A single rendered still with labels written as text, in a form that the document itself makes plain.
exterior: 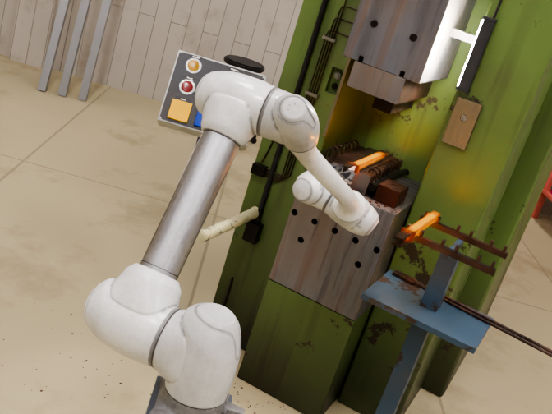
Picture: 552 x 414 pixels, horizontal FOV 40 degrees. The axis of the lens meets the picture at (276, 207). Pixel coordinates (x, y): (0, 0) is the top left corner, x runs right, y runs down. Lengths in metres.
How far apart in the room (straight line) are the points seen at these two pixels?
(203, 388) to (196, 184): 0.49
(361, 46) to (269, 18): 3.95
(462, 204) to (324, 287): 0.60
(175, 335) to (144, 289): 0.14
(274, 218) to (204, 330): 1.44
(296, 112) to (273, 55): 4.88
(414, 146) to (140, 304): 1.72
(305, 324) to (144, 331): 1.26
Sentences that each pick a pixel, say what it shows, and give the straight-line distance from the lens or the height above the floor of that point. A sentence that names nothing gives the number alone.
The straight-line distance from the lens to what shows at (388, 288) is 2.66.
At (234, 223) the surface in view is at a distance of 2.96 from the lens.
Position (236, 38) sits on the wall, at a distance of 6.72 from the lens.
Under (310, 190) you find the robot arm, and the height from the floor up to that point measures 1.00.
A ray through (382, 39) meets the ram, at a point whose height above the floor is 1.46.
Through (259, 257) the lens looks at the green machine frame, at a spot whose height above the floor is 0.44.
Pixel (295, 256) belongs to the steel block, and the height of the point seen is 0.60.
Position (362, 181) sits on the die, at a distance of 2.81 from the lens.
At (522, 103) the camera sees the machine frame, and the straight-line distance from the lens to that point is 2.79.
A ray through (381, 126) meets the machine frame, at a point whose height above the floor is 1.08.
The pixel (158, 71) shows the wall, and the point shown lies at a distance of 6.85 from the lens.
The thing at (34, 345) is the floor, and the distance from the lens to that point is 3.12.
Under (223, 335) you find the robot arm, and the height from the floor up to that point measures 0.85.
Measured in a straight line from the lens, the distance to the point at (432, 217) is 2.64.
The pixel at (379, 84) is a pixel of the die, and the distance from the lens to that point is 2.75.
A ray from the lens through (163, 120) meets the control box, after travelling 2.82.
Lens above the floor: 1.73
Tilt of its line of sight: 20 degrees down
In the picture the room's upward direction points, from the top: 18 degrees clockwise
